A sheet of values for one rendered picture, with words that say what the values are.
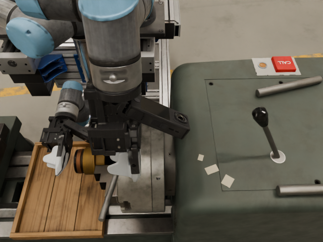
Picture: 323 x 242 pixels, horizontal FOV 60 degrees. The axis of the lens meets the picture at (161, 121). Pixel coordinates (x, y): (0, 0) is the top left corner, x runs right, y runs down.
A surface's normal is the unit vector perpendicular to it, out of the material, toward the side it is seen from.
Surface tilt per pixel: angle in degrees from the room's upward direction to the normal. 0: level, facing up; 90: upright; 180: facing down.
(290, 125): 0
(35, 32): 47
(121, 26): 72
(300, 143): 0
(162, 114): 34
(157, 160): 29
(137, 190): 58
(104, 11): 67
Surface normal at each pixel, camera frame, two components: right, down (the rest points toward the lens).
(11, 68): 0.01, 0.82
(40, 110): 0.00, -0.58
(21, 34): -0.48, 0.72
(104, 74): 0.03, 0.57
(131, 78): 0.68, 0.41
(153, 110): 0.47, -0.73
